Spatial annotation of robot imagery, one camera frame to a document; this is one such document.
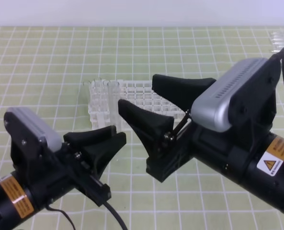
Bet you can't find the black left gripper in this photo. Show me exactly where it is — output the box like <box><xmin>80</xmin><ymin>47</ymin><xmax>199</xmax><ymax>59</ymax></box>
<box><xmin>29</xmin><ymin>126</ymin><xmax>126</xmax><ymax>207</ymax></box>

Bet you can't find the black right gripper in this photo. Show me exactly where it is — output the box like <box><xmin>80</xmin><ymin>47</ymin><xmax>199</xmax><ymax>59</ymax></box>
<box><xmin>118</xmin><ymin>74</ymin><xmax>230</xmax><ymax>182</ymax></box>

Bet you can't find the clear glass test tube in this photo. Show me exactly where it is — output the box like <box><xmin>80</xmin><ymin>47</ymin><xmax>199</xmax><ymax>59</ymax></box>
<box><xmin>107</xmin><ymin>81</ymin><xmax>121</xmax><ymax>132</ymax></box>

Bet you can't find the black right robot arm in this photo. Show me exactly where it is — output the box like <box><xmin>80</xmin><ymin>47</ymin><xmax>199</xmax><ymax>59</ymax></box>
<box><xmin>118</xmin><ymin>74</ymin><xmax>284</xmax><ymax>214</ymax></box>

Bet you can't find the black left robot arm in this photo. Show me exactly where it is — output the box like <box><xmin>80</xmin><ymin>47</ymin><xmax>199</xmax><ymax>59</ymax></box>
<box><xmin>0</xmin><ymin>126</ymin><xmax>126</xmax><ymax>230</ymax></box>

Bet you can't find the white plastic test tube rack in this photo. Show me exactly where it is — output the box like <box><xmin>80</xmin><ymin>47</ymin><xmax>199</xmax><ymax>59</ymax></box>
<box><xmin>83</xmin><ymin>80</ymin><xmax>184</xmax><ymax>131</ymax></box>

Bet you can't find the clear tube in rack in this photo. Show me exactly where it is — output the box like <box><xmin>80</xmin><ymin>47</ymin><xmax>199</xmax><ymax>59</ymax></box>
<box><xmin>102</xmin><ymin>80</ymin><xmax>111</xmax><ymax>113</ymax></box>
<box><xmin>93</xmin><ymin>78</ymin><xmax>103</xmax><ymax>112</ymax></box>

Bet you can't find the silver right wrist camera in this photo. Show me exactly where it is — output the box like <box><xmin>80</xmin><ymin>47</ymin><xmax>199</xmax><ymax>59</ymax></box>
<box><xmin>191</xmin><ymin>57</ymin><xmax>281</xmax><ymax>133</ymax></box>

